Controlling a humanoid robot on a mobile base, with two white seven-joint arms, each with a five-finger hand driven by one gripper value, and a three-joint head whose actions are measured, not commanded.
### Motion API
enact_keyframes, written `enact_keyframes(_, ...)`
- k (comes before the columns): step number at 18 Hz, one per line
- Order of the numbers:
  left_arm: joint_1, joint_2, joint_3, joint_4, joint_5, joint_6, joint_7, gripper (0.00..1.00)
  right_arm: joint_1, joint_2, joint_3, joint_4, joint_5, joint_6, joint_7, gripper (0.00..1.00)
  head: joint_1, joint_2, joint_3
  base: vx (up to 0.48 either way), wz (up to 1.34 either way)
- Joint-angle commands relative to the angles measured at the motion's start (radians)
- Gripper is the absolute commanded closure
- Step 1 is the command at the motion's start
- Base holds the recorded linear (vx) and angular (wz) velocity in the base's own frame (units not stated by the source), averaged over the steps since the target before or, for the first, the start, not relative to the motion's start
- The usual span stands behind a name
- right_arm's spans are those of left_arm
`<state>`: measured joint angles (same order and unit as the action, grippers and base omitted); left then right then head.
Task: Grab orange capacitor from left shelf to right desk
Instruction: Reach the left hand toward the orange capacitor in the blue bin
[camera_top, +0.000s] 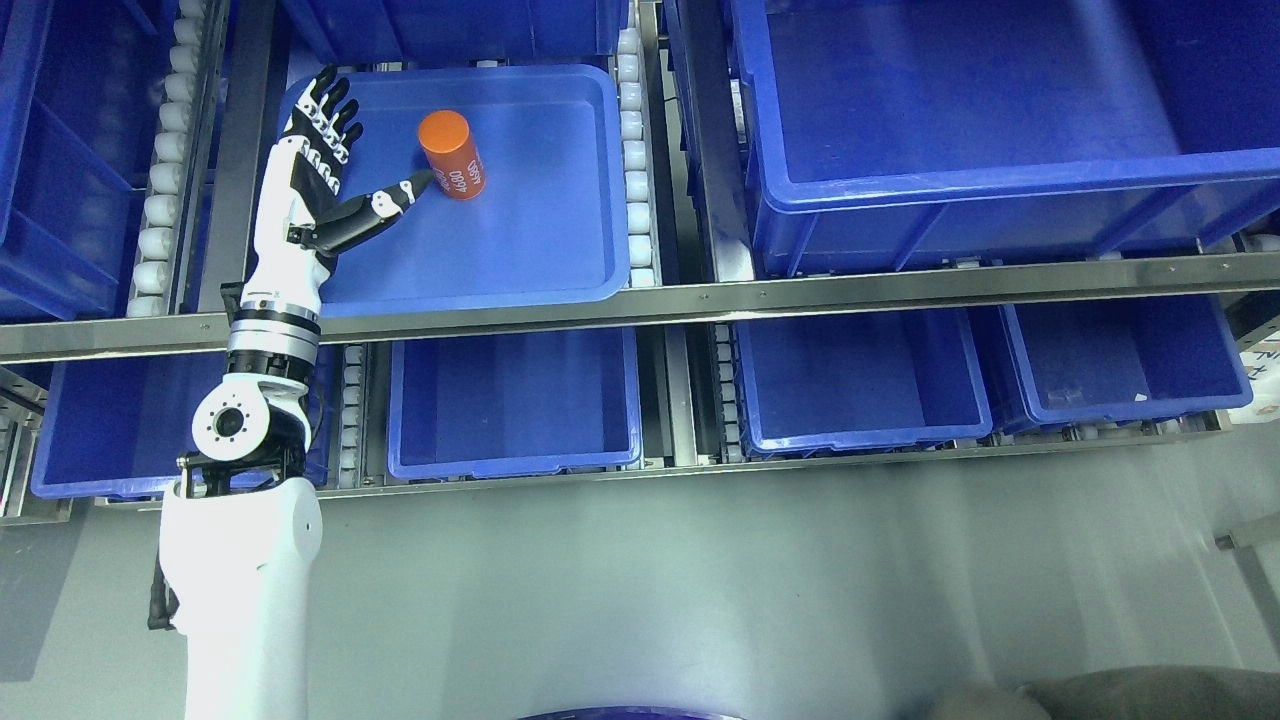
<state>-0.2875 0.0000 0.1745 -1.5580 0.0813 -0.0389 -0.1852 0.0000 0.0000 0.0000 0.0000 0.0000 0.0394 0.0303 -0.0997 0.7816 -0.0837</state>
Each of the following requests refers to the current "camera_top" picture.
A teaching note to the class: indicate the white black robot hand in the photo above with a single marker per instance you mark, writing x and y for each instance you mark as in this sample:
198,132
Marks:
301,227

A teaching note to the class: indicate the orange capacitor cylinder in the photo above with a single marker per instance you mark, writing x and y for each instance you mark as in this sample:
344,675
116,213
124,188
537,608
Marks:
447,140

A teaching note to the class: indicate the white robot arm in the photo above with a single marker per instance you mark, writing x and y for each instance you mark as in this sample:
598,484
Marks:
240,530

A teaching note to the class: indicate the white roller track left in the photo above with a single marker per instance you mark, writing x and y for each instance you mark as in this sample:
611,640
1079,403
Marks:
160,270

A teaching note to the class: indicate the white roller track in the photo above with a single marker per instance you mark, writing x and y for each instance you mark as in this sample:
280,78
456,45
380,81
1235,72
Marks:
160,270
642,247

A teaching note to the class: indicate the blue bin top centre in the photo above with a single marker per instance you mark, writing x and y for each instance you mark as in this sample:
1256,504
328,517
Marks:
445,33

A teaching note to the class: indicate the shallow blue tray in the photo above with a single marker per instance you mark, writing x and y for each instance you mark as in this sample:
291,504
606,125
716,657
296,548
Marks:
549,228

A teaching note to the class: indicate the blue bin upper left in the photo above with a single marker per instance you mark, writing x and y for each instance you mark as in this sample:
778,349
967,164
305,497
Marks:
80,89

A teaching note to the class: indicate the blue bin lower left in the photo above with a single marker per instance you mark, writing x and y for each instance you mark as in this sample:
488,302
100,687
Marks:
116,427

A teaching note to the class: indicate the blue bin lower middle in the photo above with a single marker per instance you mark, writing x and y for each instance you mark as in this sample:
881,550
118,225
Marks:
514,405

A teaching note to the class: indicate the large blue bin upper right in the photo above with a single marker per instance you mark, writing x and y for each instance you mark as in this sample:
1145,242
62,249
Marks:
887,136

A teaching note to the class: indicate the blue bin lower far right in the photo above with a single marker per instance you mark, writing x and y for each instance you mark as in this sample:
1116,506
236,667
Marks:
1107,361

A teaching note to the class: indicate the steel shelf front rail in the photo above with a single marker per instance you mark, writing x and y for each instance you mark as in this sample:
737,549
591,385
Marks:
684,304

